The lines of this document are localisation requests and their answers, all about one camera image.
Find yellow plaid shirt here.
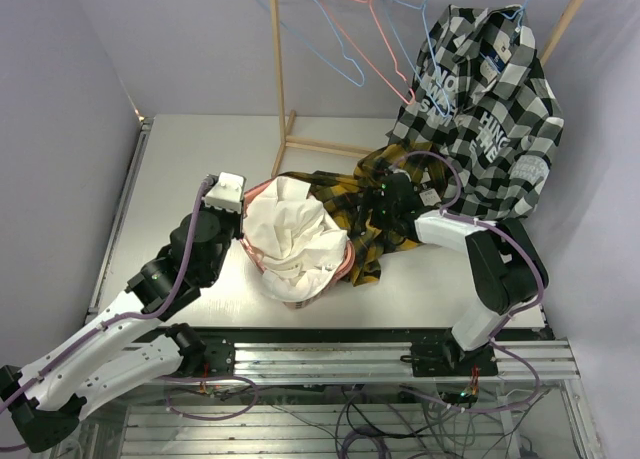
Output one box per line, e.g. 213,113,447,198
283,141,448,287

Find black white checkered shirt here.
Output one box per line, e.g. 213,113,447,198
389,5,564,220

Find blue hanger of plaid shirt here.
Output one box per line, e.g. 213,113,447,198
381,0,453,119

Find pink hanger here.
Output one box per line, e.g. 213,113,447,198
318,0,416,105

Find blue wire hanger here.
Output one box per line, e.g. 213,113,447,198
279,0,366,88

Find blue hanger of checkered shirt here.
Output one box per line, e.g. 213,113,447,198
502,0,531,33

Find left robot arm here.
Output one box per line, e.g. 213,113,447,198
1,205,243,453

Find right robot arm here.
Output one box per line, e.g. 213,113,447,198
363,173,549,375

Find plaid shirt paper tag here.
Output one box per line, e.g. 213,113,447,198
419,188,440,206

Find pink plastic basket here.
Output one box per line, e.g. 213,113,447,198
239,188,357,310

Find wooden clothes rack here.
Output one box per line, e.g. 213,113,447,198
268,0,599,181

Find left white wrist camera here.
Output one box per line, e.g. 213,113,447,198
204,172,246,214

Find aluminium frame base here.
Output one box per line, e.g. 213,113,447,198
29,113,601,459

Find loose cables under table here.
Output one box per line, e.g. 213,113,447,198
164,358,546,459

